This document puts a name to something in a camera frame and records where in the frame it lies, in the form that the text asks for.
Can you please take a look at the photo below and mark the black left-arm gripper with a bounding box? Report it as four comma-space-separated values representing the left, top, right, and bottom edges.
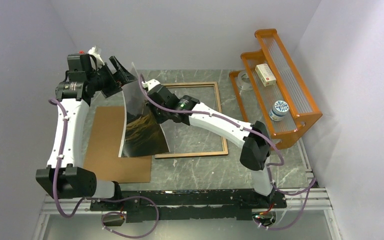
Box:
87, 56, 137, 99

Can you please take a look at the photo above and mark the landscape photo print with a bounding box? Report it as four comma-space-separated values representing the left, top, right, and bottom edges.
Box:
118, 63, 170, 158

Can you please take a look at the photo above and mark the brown frame backing board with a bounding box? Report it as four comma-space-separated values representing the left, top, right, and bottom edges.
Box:
83, 106, 152, 184

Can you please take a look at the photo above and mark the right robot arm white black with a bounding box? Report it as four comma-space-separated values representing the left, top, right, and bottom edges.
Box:
141, 80, 275, 208

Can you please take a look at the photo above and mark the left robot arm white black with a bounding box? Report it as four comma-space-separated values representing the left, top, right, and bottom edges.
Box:
35, 52, 136, 210

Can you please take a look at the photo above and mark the white red medicine box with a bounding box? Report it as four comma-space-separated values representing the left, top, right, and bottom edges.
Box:
255, 63, 277, 87

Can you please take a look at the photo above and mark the orange wooden shelf rack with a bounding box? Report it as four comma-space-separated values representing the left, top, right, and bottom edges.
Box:
228, 28, 323, 149

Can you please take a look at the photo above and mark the blue white ceramic jar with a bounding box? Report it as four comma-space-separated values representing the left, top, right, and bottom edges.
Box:
268, 100, 290, 122

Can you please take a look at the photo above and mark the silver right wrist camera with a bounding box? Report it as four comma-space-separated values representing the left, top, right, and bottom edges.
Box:
141, 79, 161, 92

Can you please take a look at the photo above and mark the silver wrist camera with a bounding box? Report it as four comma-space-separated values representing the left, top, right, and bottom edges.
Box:
141, 79, 161, 92
86, 45, 104, 65

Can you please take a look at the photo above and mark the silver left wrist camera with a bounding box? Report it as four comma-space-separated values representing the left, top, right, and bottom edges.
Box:
86, 45, 104, 65

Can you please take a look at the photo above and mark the light wooden picture frame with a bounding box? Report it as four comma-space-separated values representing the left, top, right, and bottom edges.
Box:
155, 81, 229, 159

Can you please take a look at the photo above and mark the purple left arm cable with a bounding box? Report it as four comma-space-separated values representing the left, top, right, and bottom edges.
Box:
48, 98, 160, 239

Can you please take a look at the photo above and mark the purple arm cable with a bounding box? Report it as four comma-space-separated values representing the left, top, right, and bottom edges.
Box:
48, 98, 160, 239
138, 73, 319, 232

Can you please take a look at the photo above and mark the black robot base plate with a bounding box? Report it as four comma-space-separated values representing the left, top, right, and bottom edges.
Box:
89, 188, 287, 223

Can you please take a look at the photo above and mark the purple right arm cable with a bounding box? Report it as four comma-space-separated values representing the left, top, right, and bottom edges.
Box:
138, 73, 319, 232

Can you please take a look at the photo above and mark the aluminium rail frame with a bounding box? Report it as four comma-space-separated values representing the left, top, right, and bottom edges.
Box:
31, 139, 344, 240

